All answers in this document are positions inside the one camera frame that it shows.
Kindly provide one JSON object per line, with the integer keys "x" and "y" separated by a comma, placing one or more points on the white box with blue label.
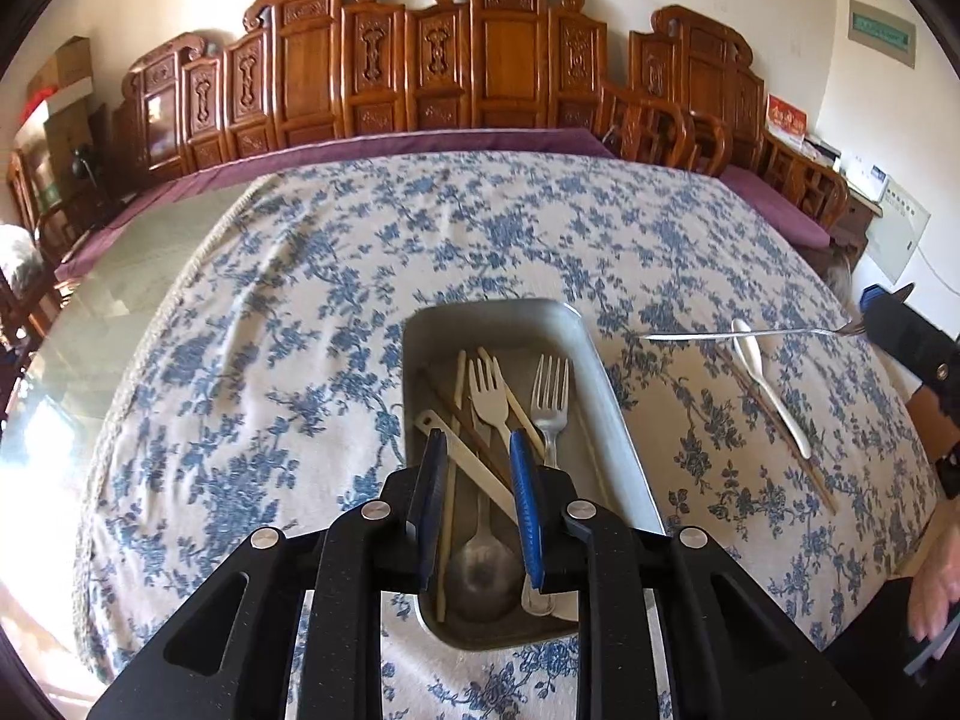
{"x": 862, "y": 174}

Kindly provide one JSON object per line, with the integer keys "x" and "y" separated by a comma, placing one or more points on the metal tray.
{"x": 607, "y": 420}

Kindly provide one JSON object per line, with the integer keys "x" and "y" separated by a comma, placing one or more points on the blue floral tablecloth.
{"x": 262, "y": 360}

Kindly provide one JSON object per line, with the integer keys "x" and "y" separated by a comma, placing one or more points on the long metal spoon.
{"x": 750, "y": 333}

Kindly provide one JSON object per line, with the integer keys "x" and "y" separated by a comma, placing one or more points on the small purple seat cushion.
{"x": 780, "y": 206}

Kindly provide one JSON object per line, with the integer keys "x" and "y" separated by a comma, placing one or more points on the white plastic spoon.
{"x": 757, "y": 360}

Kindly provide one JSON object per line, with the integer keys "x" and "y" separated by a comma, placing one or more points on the wooden armchair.
{"x": 45, "y": 217}
{"x": 660, "y": 131}
{"x": 806, "y": 180}

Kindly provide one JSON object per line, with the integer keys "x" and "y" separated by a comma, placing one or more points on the metal fork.
{"x": 551, "y": 397}

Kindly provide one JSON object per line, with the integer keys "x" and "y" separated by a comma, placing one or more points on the green wall sign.
{"x": 883, "y": 34}

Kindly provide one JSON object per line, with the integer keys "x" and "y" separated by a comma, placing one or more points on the person's right hand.
{"x": 934, "y": 600}

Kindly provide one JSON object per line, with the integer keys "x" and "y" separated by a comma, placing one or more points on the dark brown chopstick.
{"x": 465, "y": 420}

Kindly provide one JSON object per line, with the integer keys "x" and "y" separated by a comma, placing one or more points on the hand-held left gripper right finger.
{"x": 529, "y": 525}

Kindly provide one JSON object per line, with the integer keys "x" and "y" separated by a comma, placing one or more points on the cardboard box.
{"x": 64, "y": 71}

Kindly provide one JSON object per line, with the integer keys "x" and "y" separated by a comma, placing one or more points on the carved wooden bench back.
{"x": 510, "y": 52}
{"x": 176, "y": 112}
{"x": 697, "y": 75}
{"x": 315, "y": 67}

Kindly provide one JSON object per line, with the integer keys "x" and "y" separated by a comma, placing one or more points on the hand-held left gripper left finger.
{"x": 431, "y": 510}

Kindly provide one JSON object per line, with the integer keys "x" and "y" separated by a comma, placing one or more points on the brown cabinet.
{"x": 71, "y": 135}

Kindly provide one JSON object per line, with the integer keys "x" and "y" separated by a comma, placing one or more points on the red box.
{"x": 786, "y": 118}

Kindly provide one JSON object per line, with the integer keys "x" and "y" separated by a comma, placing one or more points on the black desk lamp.
{"x": 86, "y": 169}

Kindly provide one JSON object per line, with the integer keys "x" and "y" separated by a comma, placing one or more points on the brown wooden chopstick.
{"x": 795, "y": 450}

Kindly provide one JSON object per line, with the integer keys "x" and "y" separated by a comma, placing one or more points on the white plastic fork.
{"x": 486, "y": 390}

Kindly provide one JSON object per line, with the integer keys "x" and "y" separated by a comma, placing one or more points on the white plastic bag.
{"x": 19, "y": 259}

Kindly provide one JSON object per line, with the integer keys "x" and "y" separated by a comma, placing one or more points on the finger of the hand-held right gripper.
{"x": 911, "y": 337}

